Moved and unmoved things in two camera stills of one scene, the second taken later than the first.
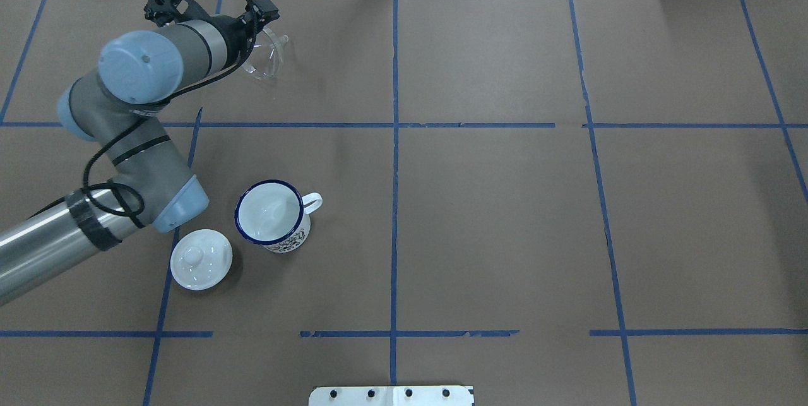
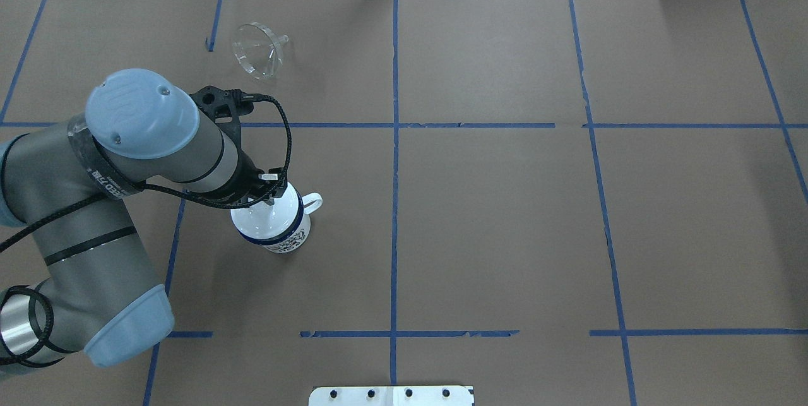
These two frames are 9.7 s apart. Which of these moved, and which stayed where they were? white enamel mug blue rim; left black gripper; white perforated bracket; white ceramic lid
Moved: white ceramic lid; left black gripper
Stayed: white enamel mug blue rim; white perforated bracket
